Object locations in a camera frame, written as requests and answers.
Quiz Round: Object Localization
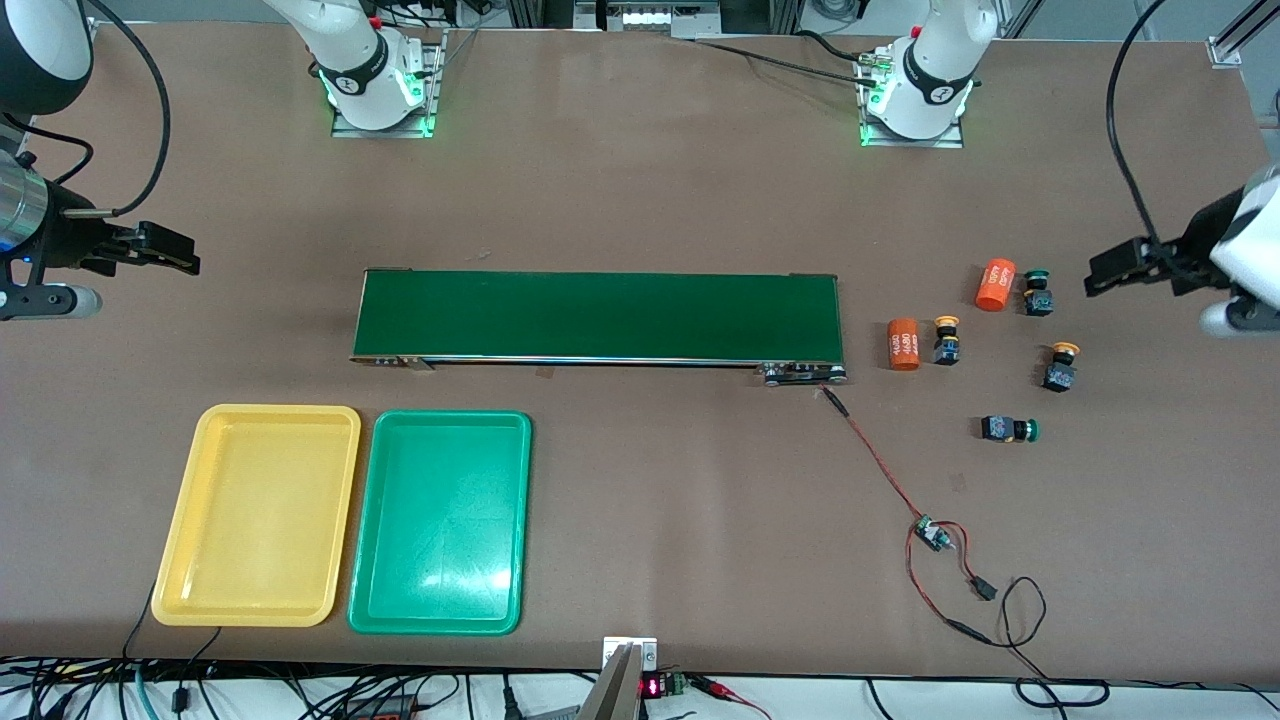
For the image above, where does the orange cylinder with 4680 print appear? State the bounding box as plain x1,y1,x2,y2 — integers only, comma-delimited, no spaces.
974,258,1017,313
887,317,922,372

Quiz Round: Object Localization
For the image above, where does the yellow plastic tray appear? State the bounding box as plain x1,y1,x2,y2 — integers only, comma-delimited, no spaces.
150,403,363,629

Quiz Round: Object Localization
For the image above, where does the green plastic tray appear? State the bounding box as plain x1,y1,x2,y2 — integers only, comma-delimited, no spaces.
347,409,534,637

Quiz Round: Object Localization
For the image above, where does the green conveyor belt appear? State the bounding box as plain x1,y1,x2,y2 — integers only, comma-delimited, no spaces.
350,268,849,387

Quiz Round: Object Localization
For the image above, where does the white lit panel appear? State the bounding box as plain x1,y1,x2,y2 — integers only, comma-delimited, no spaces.
598,5,723,31

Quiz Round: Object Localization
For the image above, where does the red clip lead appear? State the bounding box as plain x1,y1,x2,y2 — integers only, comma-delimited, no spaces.
692,676,773,720

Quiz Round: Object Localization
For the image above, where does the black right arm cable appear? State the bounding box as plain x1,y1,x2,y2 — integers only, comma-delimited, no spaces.
85,0,173,217

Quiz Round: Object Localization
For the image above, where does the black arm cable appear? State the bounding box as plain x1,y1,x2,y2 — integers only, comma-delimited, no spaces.
1105,0,1171,256
85,0,173,217

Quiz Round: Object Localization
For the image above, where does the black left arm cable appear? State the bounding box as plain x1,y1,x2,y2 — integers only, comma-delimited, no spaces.
1105,0,1171,256

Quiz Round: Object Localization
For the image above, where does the aluminium frame profile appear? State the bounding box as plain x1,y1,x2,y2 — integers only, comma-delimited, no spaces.
1208,0,1280,69

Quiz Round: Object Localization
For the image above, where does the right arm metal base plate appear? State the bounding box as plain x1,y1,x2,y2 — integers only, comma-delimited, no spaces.
330,28,446,139

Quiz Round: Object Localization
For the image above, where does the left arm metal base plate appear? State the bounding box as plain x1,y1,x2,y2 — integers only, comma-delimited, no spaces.
858,48,967,150

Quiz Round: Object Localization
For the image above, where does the red-black wire harness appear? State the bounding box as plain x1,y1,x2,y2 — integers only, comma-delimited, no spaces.
820,386,999,646

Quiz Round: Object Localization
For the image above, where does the thin black cable loop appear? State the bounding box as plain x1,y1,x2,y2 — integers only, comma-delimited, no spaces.
940,577,1111,709

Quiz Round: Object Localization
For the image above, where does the black cable on table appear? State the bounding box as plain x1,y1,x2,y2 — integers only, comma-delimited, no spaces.
693,30,886,89

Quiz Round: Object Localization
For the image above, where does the grey metal bracket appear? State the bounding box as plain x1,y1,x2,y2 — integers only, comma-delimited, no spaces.
577,636,661,720

